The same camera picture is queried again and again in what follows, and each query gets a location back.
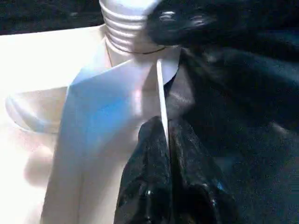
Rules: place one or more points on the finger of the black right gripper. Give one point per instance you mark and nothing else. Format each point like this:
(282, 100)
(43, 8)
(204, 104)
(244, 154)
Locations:
(182, 21)

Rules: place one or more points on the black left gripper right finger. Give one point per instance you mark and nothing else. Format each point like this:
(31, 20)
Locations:
(198, 186)

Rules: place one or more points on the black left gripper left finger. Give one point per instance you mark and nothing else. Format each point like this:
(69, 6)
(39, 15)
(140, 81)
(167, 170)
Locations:
(147, 182)

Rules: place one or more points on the white plastic table leg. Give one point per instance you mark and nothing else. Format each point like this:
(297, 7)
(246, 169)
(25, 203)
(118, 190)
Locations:
(121, 28)

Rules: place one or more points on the white plastic table top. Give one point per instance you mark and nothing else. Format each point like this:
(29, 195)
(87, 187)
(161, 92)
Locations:
(35, 70)

